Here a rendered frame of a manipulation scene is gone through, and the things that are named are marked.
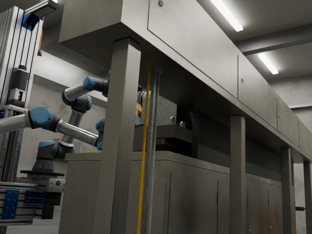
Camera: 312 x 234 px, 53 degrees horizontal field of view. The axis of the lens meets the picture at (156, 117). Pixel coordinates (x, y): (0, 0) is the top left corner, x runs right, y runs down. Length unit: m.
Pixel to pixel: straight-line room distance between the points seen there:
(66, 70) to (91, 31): 6.93
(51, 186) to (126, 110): 1.50
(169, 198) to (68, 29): 0.78
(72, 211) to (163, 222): 0.54
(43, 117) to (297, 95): 7.91
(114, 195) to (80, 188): 0.85
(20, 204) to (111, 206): 1.54
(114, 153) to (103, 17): 0.37
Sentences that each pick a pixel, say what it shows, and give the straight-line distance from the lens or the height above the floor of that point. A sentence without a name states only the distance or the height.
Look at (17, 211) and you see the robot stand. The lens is 2.30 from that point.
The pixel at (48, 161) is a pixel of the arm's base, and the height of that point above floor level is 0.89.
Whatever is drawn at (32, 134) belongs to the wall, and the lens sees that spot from 10.09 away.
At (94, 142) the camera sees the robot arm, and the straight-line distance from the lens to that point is 2.03.
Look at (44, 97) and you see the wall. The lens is 10.45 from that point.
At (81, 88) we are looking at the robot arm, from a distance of 2.09.
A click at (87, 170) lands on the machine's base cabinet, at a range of 1.62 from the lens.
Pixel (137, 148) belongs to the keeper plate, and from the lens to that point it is 1.47.
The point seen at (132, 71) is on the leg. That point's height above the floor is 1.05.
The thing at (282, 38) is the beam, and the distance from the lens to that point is 6.90.
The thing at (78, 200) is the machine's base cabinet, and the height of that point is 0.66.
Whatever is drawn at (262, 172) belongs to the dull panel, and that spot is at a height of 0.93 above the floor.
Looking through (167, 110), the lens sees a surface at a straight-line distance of 1.68.
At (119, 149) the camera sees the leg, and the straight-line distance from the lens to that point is 0.80.
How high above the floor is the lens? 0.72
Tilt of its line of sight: 14 degrees up
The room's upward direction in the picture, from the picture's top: 4 degrees clockwise
